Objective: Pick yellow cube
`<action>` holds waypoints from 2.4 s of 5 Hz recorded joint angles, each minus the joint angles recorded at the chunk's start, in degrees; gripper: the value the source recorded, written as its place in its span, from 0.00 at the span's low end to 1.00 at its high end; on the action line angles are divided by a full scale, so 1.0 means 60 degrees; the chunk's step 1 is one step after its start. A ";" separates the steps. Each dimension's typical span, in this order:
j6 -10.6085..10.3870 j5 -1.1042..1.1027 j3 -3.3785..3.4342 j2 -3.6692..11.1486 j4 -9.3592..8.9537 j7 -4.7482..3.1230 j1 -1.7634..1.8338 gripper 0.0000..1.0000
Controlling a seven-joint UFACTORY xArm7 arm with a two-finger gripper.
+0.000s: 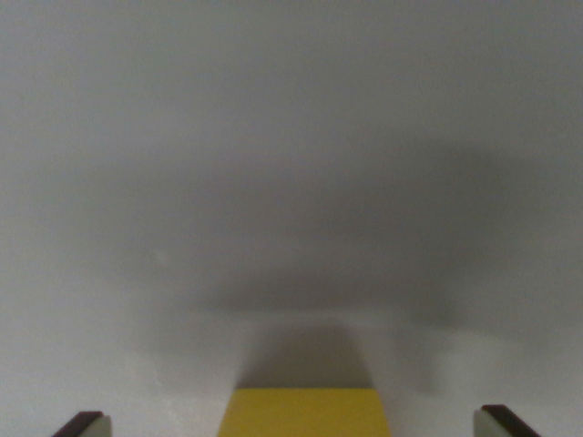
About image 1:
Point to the grey plastic bin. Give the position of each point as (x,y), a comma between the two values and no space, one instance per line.
(291,136)

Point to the yellow cube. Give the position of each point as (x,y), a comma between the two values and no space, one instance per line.
(305,414)

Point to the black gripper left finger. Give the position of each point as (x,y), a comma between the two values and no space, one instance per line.
(91,428)

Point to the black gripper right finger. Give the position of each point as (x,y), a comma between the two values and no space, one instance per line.
(498,425)

